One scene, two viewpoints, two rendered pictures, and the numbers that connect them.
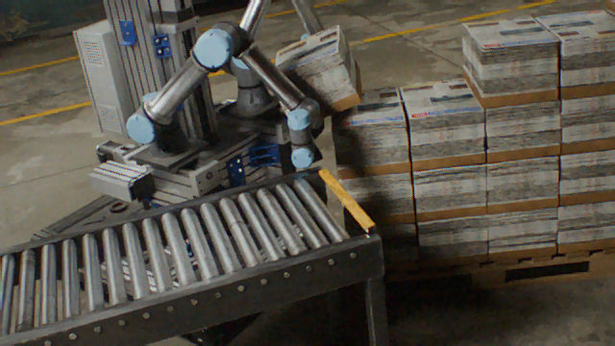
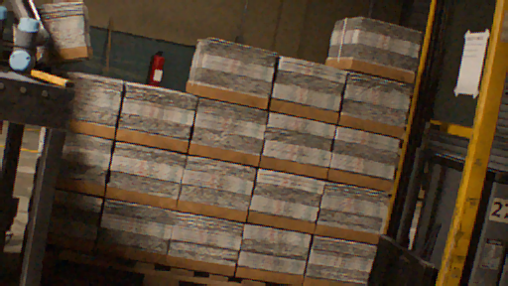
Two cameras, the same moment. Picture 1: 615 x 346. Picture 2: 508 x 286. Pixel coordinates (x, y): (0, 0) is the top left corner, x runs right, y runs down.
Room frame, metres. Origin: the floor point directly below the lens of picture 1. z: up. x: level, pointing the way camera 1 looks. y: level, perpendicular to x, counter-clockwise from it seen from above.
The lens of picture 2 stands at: (-0.50, -0.06, 0.90)
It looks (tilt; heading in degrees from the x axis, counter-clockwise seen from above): 5 degrees down; 347
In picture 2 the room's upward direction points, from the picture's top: 12 degrees clockwise
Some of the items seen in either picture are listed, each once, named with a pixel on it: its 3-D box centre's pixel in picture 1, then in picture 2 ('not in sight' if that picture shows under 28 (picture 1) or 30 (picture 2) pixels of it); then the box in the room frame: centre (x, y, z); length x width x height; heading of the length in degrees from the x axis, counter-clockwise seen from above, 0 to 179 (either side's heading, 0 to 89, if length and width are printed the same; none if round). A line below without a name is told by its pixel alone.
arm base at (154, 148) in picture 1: (167, 136); not in sight; (2.54, 0.51, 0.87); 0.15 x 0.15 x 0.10
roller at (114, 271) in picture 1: (114, 269); not in sight; (1.79, 0.61, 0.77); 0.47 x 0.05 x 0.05; 14
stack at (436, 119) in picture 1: (478, 184); (173, 192); (2.63, -0.71, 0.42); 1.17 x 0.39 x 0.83; 85
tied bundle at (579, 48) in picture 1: (582, 53); (297, 88); (2.60, -1.13, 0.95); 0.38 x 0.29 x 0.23; 176
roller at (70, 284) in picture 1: (70, 281); not in sight; (1.76, 0.73, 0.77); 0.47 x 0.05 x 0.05; 14
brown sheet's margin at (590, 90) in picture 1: (582, 73); (293, 108); (2.60, -1.14, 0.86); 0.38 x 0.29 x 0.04; 176
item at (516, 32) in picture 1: (507, 32); (235, 47); (2.62, -0.84, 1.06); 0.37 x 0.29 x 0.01; 176
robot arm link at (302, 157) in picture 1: (303, 153); (21, 61); (2.27, 0.00, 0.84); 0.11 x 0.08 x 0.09; 173
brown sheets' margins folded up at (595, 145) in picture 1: (478, 187); (173, 196); (2.63, -0.71, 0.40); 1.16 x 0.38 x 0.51; 85
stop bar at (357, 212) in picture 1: (345, 197); (51, 78); (1.96, -0.11, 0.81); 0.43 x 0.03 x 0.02; 14
